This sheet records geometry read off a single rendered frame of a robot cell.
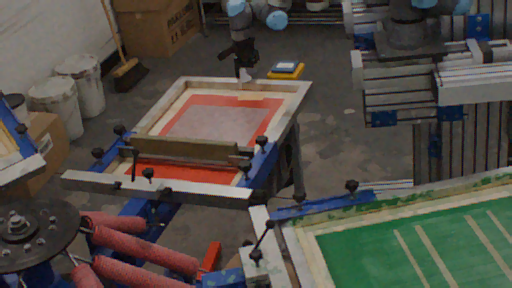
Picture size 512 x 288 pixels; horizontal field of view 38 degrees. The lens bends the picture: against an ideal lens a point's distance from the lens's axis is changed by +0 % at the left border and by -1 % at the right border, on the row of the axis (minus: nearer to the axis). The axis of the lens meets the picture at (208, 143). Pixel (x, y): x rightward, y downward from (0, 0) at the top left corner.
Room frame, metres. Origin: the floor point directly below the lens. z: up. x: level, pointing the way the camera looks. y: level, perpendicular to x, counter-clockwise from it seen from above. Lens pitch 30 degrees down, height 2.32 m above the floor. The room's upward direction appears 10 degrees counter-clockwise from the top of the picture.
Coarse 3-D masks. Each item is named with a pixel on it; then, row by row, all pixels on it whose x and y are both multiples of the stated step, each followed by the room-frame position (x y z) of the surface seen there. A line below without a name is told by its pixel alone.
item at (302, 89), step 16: (192, 80) 2.84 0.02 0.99; (208, 80) 2.81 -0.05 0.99; (224, 80) 2.78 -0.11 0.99; (256, 80) 2.73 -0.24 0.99; (272, 80) 2.70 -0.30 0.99; (288, 80) 2.67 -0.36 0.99; (176, 96) 2.77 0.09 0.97; (304, 96) 2.53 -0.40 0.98; (160, 112) 2.64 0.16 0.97; (288, 112) 2.42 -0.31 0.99; (144, 128) 2.51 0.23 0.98; (288, 128) 2.34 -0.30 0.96
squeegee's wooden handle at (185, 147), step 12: (132, 144) 2.32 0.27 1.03; (144, 144) 2.30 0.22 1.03; (156, 144) 2.27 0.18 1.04; (168, 144) 2.25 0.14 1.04; (180, 144) 2.23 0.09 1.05; (192, 144) 2.21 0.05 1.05; (204, 144) 2.18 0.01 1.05; (216, 144) 2.17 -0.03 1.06; (228, 144) 2.15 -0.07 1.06; (192, 156) 2.21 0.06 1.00; (204, 156) 2.19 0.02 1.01; (216, 156) 2.17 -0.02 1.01
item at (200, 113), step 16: (192, 96) 2.76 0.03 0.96; (208, 96) 2.74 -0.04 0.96; (224, 96) 2.71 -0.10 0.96; (192, 112) 2.62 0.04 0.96; (208, 112) 2.60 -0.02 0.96; (224, 112) 2.57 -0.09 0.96; (176, 128) 2.52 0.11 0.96; (192, 128) 2.49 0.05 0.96; (208, 128) 2.47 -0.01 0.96; (144, 160) 2.32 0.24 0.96; (160, 176) 2.19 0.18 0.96; (176, 176) 2.17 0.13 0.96
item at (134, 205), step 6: (132, 198) 1.96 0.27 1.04; (138, 198) 1.95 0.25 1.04; (126, 204) 1.93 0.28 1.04; (132, 204) 1.92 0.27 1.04; (138, 204) 1.92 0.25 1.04; (144, 204) 1.92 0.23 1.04; (150, 204) 1.94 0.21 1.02; (156, 204) 1.97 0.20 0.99; (126, 210) 1.90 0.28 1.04; (132, 210) 1.89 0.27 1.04; (138, 210) 1.89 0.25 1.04; (144, 210) 1.91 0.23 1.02; (144, 216) 1.90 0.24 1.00
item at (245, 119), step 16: (240, 112) 2.55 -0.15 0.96; (256, 112) 2.53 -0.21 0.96; (272, 112) 2.50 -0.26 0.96; (224, 128) 2.45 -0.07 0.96; (240, 128) 2.42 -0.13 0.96; (256, 128) 2.40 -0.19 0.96; (240, 144) 2.31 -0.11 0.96; (192, 176) 2.16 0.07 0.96; (208, 176) 2.14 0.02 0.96; (224, 176) 2.12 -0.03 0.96
